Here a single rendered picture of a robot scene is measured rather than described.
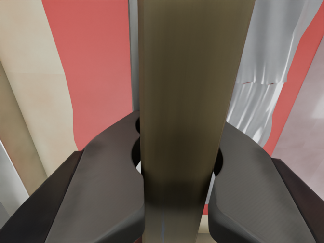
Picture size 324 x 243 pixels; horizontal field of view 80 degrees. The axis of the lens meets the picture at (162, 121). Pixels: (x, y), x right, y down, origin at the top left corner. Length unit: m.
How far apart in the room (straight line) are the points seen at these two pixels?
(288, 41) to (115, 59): 0.14
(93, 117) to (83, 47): 0.07
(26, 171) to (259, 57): 0.26
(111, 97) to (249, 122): 0.14
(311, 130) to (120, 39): 0.21
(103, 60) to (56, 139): 0.11
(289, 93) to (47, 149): 0.26
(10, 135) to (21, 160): 0.03
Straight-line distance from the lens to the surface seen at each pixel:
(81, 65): 0.19
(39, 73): 0.21
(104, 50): 0.18
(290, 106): 0.23
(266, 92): 0.20
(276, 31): 0.19
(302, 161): 0.28
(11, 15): 0.21
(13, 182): 0.27
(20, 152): 0.25
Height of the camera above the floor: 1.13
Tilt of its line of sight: 58 degrees down
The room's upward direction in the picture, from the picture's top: 177 degrees counter-clockwise
